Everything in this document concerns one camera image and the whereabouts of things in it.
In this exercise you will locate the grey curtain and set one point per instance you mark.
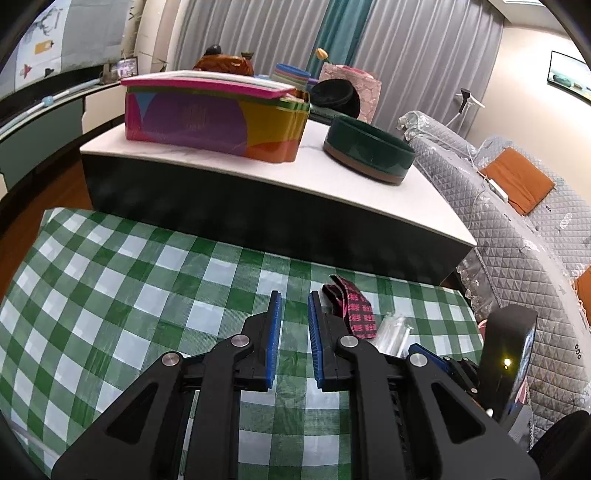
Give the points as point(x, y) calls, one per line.
point(423, 52)

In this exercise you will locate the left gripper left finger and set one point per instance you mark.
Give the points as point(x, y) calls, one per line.
point(258, 368)

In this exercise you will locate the pink fabric basket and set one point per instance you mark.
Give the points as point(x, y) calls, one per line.
point(368, 86)

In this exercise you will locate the white air conditioner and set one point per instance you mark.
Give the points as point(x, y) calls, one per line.
point(151, 33)

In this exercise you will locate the small photo frame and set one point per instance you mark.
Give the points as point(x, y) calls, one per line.
point(124, 68)

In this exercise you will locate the green checkered tablecloth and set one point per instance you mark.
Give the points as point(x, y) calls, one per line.
point(97, 299)

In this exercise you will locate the clear plastic wrapper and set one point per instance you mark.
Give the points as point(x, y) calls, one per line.
point(393, 335)

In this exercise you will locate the wall painting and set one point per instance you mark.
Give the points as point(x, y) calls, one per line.
point(570, 74)

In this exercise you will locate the teal curtain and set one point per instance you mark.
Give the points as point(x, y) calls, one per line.
point(340, 33)

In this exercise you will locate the pink black patterned packet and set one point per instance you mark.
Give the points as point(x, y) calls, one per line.
point(349, 303)

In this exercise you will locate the dark green round box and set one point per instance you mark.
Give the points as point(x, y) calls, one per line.
point(369, 150)

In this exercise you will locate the grey quilted sofa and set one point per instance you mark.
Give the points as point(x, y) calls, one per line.
point(531, 260)

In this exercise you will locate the pink plastic basin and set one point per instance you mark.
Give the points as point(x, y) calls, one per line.
point(503, 365)

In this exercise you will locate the brown teapot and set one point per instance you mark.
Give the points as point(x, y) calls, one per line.
point(214, 60)

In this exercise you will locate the black hat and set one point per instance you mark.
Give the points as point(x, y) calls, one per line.
point(334, 97)

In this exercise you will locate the grey covered television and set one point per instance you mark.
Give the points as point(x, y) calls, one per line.
point(67, 35)

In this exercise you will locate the white power strip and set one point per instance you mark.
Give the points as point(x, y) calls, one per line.
point(497, 189)

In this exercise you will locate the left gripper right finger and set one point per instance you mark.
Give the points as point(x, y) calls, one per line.
point(333, 349)

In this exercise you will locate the white coffee table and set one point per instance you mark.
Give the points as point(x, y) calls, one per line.
point(312, 209)

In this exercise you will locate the colourful gift box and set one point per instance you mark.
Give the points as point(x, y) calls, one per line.
point(239, 115)

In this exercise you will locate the stack of coloured bowls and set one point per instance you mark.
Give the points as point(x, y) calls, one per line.
point(288, 74)

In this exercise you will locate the orange cushion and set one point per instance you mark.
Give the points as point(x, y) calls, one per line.
point(582, 286)
point(525, 185)

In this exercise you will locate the dark tv cabinet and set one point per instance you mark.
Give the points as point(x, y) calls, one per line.
point(54, 123)

